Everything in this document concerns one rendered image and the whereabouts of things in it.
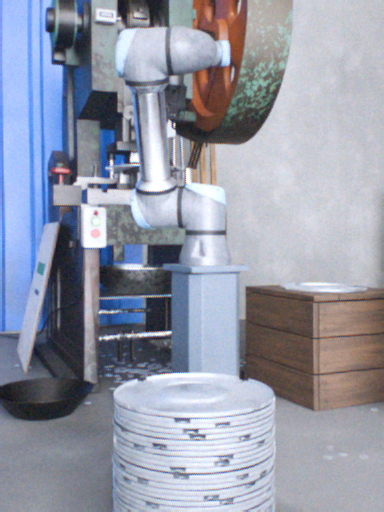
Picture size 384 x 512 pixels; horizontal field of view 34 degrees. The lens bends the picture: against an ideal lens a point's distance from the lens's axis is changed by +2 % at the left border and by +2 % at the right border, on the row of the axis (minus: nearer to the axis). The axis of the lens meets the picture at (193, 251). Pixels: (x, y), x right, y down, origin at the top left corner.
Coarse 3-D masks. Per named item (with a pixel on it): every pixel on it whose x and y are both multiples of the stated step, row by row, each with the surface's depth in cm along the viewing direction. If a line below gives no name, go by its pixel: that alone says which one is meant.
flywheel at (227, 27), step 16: (208, 0) 274; (224, 0) 258; (208, 16) 275; (224, 16) 258; (240, 16) 244; (224, 32) 254; (240, 32) 244; (240, 48) 244; (240, 64) 237; (208, 80) 274; (224, 80) 259; (224, 96) 259; (208, 112) 273; (224, 112) 250; (208, 128) 266
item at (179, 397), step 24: (144, 384) 123; (168, 384) 123; (192, 384) 120; (216, 384) 123; (240, 384) 123; (264, 384) 121; (168, 408) 106; (192, 408) 106; (216, 408) 106; (240, 408) 106
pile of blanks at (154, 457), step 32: (128, 416) 106; (160, 416) 105; (256, 416) 106; (128, 448) 106; (160, 448) 105; (192, 448) 101; (224, 448) 102; (256, 448) 106; (128, 480) 107; (160, 480) 102; (192, 480) 101; (224, 480) 102; (256, 480) 107
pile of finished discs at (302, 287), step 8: (288, 288) 216; (296, 288) 218; (304, 288) 217; (312, 288) 214; (320, 288) 212; (328, 288) 212; (336, 288) 213; (344, 288) 217; (352, 288) 217; (360, 288) 218
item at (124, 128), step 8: (128, 88) 240; (128, 96) 240; (128, 104) 240; (128, 112) 239; (120, 120) 242; (128, 120) 240; (120, 128) 242; (128, 128) 240; (120, 136) 242; (128, 136) 240
